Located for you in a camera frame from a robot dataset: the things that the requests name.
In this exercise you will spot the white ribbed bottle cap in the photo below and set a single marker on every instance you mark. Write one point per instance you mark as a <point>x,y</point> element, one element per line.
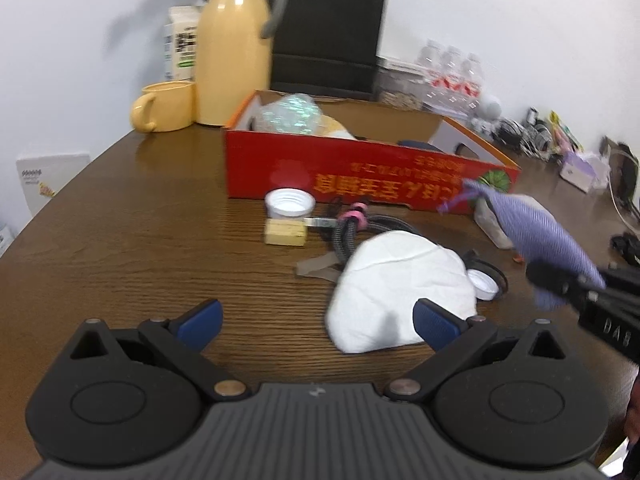
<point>289,203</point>

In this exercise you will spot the yellow mug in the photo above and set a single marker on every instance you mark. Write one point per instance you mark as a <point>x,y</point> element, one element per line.
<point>170,107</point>

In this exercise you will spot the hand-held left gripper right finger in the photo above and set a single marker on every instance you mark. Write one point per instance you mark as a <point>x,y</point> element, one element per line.
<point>437,325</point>

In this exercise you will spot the purple fabric pouch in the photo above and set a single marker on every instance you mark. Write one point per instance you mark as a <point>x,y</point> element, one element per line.
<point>530,230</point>

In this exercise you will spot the clear seed container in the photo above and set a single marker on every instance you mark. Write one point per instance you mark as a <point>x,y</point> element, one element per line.
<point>400,92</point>

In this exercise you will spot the yellow thermos jug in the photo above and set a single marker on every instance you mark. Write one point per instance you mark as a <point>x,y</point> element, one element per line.
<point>230,60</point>

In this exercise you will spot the iridescent plastic wrap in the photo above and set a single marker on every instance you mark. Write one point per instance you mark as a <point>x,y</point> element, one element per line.
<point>287,115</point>

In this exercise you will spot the white flat box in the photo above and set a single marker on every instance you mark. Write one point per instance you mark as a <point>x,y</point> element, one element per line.
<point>402,64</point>

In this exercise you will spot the pale purple tissue box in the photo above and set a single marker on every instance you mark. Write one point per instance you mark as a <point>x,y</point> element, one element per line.
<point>580,172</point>

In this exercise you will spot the yellow plush toy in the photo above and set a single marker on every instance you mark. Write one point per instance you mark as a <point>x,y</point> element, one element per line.
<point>335,127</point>

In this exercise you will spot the small white lid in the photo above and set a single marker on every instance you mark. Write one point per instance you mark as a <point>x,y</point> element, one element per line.
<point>482,285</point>

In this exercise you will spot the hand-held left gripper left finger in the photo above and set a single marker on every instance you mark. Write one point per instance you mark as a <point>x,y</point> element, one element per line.
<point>202,325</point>

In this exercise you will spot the white cloth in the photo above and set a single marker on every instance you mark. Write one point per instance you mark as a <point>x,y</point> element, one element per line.
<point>400,275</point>

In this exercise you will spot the white printed card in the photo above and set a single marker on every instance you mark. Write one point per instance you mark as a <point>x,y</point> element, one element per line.
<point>50,185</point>

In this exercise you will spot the white carton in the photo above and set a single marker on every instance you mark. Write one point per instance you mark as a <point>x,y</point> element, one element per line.
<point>182,45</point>

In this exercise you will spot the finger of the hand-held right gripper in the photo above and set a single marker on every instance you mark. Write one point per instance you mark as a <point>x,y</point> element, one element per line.
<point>550,280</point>

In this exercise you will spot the red cardboard box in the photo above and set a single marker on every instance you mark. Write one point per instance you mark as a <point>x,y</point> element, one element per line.
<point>300,165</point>

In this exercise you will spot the yellow rectangular block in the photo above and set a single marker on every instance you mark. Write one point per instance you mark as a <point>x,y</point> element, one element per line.
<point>285,232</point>

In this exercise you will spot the clear water bottle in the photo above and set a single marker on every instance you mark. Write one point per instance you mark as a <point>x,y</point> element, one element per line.
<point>471,82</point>
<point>450,75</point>
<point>429,67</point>

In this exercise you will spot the black charger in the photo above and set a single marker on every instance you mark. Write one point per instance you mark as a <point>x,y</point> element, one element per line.
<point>531,116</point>

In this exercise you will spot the colourful snack packet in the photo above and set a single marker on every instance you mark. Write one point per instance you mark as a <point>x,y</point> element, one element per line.
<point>565,132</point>

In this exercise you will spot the black paper bag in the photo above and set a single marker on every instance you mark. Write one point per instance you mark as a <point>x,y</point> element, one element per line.
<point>325,35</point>

